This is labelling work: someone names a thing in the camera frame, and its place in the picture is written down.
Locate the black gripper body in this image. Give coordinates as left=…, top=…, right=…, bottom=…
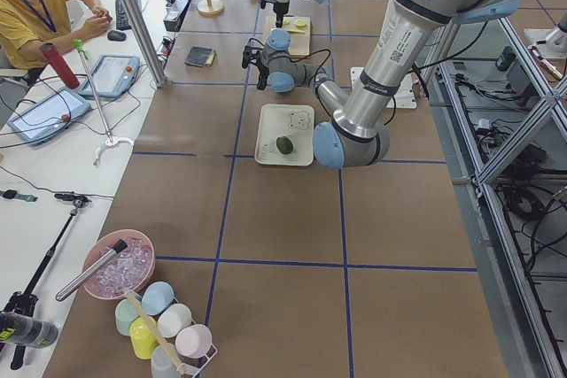
left=241, top=44, right=269, bottom=80
left=260, top=0, right=290, bottom=19

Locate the pink bowl with ice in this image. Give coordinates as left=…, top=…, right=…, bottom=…
left=82, top=229, right=156, bottom=300

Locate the wooden cutting board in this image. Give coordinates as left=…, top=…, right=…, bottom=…
left=262, top=16, right=311, bottom=58

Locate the dark sponge cloth pad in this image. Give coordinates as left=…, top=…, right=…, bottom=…
left=184, top=46, right=216, bottom=68

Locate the wooden mug tree stand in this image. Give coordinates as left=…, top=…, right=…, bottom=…
left=197, top=0, right=224, bottom=17

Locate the white bear tray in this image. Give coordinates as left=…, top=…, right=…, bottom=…
left=254, top=104, right=315, bottom=166

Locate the green lime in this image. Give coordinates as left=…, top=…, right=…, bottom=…
left=276, top=136, right=294, bottom=155

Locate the black keyboard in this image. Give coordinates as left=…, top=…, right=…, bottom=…
left=115, top=0, right=142, bottom=31

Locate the black computer mouse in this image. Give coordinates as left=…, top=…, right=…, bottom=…
left=107, top=30, right=127, bottom=42

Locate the far teach pendant tablet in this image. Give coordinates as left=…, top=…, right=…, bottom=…
left=88, top=54, right=140, bottom=99

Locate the teach pendant tablet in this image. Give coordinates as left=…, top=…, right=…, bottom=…
left=7, top=89, right=91, bottom=145
left=88, top=54, right=140, bottom=99

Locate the metal grabber stick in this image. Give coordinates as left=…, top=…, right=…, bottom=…
left=73, top=39, right=134, bottom=166

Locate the red bottle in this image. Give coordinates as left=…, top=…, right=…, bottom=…
left=40, top=42, right=80, bottom=89

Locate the near teach pendant tablet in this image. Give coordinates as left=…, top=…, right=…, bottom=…
left=7, top=89, right=91, bottom=145

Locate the person in yellow shirt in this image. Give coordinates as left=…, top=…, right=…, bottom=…
left=1, top=0, right=112, bottom=70

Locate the metal ice scoop stick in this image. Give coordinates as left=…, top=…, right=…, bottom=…
left=55, top=239, right=128, bottom=302

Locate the blue cup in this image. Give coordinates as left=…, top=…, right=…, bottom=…
left=141, top=282, right=175, bottom=316

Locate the white cup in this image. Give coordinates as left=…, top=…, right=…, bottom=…
left=157, top=303, right=192, bottom=338

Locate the wooden stick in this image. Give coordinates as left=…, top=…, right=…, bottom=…
left=123, top=289, right=189, bottom=376

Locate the pink cup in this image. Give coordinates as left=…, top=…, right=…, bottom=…
left=175, top=324, right=213, bottom=359

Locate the green cup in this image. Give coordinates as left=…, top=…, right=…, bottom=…
left=114, top=298, right=139, bottom=336

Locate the green wrist watch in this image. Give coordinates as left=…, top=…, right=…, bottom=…
left=0, top=189, right=38, bottom=202

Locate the yellow cup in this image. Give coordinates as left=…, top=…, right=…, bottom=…
left=129, top=317, right=159, bottom=360

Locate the grey cup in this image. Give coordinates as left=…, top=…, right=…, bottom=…
left=151, top=345, right=181, bottom=378

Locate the black selfie stick tripod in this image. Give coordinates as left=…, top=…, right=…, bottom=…
left=1, top=192, right=91, bottom=349

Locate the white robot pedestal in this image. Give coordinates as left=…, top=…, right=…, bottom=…
left=349, top=0, right=420, bottom=110

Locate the aluminium frame post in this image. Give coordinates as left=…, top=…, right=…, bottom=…
left=120, top=0, right=167, bottom=88

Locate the white wire cup rack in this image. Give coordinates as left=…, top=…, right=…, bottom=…
left=115, top=291, right=220, bottom=374

